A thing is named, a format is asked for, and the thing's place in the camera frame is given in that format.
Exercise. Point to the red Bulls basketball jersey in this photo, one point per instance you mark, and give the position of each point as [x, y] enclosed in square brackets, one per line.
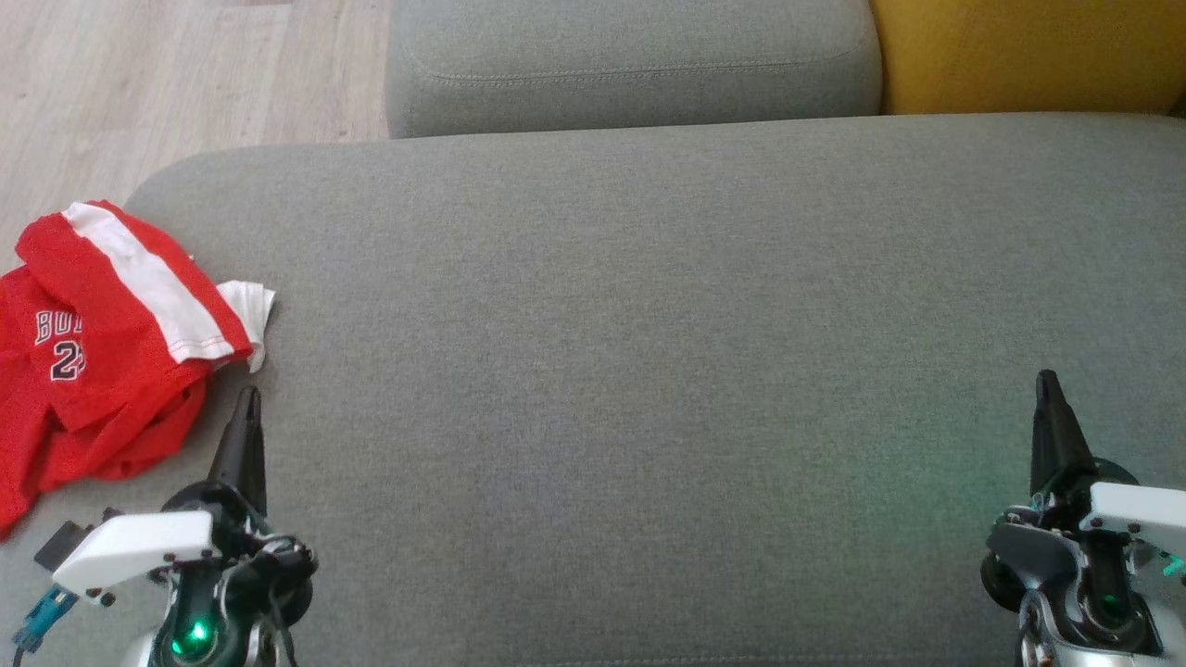
[37, 445]

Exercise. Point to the grey sofa back cushion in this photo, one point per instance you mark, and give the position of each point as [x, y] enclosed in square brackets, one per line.
[630, 65]

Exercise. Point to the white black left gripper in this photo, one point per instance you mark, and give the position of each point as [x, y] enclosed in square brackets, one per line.
[139, 548]

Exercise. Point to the yellow sofa cushion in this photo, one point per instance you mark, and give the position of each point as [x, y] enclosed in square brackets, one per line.
[1028, 56]

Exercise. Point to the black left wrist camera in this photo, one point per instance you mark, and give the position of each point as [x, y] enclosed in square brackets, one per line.
[63, 545]

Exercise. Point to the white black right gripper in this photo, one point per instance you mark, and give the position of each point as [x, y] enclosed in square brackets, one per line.
[1140, 514]

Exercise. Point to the red shorts with white stripe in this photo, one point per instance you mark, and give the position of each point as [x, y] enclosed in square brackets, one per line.
[148, 287]

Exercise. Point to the grey sofa seat cushion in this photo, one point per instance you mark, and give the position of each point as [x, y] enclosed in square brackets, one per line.
[649, 371]

